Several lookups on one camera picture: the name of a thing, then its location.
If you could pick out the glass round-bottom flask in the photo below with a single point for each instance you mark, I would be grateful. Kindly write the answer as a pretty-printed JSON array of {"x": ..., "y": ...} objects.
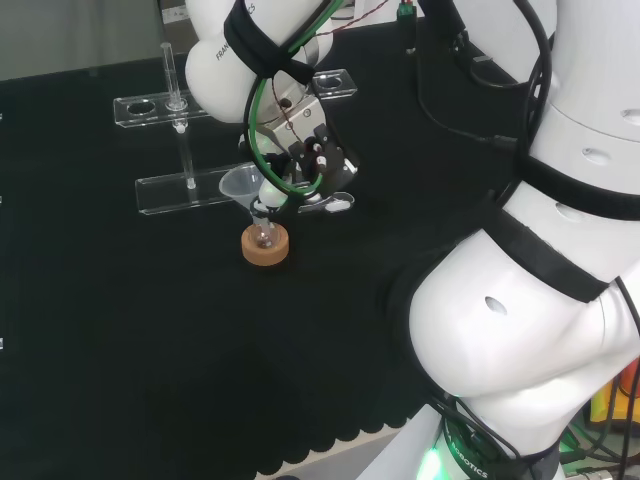
[{"x": 263, "y": 237}]

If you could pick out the yellow stop button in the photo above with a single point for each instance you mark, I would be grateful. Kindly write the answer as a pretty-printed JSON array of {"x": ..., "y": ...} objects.
[{"x": 631, "y": 387}]

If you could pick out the black cloth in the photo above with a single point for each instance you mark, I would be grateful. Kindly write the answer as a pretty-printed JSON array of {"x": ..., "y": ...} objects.
[{"x": 150, "y": 325}]

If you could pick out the clear acrylic funnel stand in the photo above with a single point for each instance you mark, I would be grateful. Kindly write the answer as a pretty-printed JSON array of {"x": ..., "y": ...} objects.
[{"x": 165, "y": 195}]

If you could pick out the clear weighing funnel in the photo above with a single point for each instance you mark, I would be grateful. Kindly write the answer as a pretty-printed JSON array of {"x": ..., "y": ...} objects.
[{"x": 342, "y": 204}]

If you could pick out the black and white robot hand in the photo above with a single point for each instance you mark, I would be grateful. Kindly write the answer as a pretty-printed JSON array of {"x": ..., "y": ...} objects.
[{"x": 335, "y": 162}]

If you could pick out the translucent plastic funnel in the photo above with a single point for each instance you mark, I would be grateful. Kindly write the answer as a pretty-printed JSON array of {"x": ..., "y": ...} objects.
[{"x": 237, "y": 185}]

